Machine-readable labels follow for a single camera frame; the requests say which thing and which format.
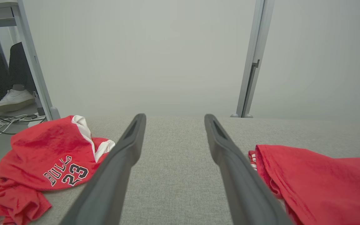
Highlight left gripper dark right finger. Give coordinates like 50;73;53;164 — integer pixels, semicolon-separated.
204;114;293;225

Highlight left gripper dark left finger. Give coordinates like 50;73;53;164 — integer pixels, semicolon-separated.
60;113;147;225

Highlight red white basketball shorts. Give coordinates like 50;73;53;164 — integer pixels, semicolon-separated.
0;115;116;225

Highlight red white basketball jersey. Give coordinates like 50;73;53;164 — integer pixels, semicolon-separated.
248;144;360;225

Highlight white sneaker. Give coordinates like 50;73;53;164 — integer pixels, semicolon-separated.
0;89;36;113

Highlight black floor cable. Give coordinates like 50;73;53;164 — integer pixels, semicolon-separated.
0;91;47;135

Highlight grey partition joint post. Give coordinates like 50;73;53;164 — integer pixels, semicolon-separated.
236;0;276;118

